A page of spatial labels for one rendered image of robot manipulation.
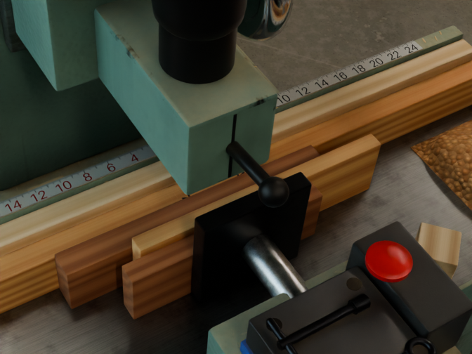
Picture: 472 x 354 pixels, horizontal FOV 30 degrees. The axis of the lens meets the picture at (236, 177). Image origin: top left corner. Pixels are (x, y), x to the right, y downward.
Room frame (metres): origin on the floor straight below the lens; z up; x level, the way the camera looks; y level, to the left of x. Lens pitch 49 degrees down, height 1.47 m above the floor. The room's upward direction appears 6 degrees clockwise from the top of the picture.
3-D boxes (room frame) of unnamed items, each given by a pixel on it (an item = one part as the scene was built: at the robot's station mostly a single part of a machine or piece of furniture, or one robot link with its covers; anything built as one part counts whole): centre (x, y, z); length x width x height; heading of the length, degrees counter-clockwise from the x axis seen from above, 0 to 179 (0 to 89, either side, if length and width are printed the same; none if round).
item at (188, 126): (0.46, 0.04, 1.03); 0.14 x 0.07 x 0.09; 36
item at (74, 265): (0.42, 0.03, 0.92); 0.23 x 0.02 x 0.04; 126
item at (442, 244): (0.42, -0.16, 0.92); 0.03 x 0.03 x 0.03; 79
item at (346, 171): (0.44, -0.02, 0.93); 0.22 x 0.01 x 0.06; 126
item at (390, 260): (0.33, -0.10, 1.02); 0.03 x 0.03 x 0.01
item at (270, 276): (0.37, -0.03, 0.95); 0.09 x 0.07 x 0.09; 126
